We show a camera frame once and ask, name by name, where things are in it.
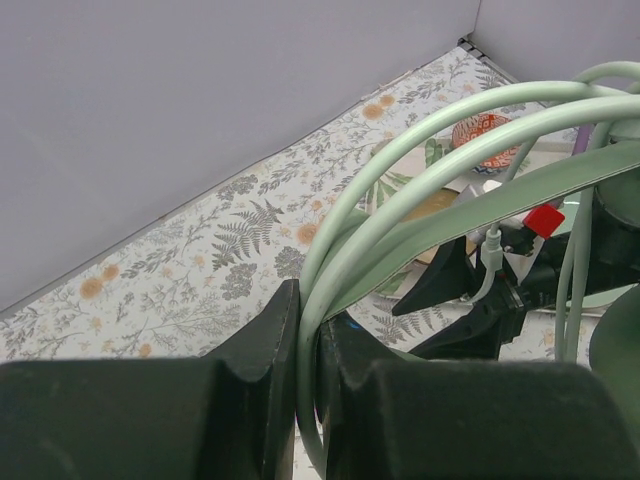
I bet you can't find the red patterned small bowl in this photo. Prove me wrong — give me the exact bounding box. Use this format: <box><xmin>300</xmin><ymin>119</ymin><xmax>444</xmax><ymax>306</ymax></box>
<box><xmin>451</xmin><ymin>113</ymin><xmax>524</xmax><ymax>171</ymax></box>

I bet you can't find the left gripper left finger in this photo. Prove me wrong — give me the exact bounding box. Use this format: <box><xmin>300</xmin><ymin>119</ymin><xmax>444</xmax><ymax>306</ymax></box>
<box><xmin>1</xmin><ymin>280</ymin><xmax>300</xmax><ymax>479</ymax></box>

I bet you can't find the floral table mat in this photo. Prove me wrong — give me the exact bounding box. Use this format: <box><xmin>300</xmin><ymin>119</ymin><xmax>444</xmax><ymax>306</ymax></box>
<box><xmin>0</xmin><ymin>47</ymin><xmax>640</xmax><ymax>364</ymax></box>

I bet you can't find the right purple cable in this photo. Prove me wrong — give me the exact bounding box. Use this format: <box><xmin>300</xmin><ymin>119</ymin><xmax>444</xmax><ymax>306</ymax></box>
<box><xmin>572</xmin><ymin>124</ymin><xmax>595</xmax><ymax>157</ymax></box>

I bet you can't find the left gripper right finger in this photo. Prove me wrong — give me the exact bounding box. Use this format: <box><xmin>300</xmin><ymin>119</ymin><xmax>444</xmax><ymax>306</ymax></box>
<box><xmin>317</xmin><ymin>319</ymin><xmax>639</xmax><ymax>479</ymax></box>

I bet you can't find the floral serving tray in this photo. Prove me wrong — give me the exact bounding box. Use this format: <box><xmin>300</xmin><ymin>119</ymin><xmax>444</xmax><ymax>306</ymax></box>
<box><xmin>362</xmin><ymin>138</ymin><xmax>633</xmax><ymax>315</ymax></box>

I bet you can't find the mint green headphone cable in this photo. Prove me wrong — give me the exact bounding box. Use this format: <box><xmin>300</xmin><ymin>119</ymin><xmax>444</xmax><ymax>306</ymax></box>
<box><xmin>297</xmin><ymin>60</ymin><xmax>640</xmax><ymax>480</ymax></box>

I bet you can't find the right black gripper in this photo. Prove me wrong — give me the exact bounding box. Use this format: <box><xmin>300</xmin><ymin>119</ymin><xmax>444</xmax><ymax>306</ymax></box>
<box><xmin>392</xmin><ymin>221</ymin><xmax>639</xmax><ymax>360</ymax></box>

